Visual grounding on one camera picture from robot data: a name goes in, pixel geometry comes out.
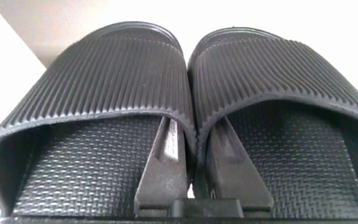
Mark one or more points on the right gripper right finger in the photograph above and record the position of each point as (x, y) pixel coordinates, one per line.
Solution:
(238, 180)

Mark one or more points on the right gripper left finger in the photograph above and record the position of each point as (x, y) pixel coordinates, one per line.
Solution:
(163, 180)

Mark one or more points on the black ribbed rubber slipper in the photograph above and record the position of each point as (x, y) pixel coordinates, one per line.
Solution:
(269, 71)
(110, 77)

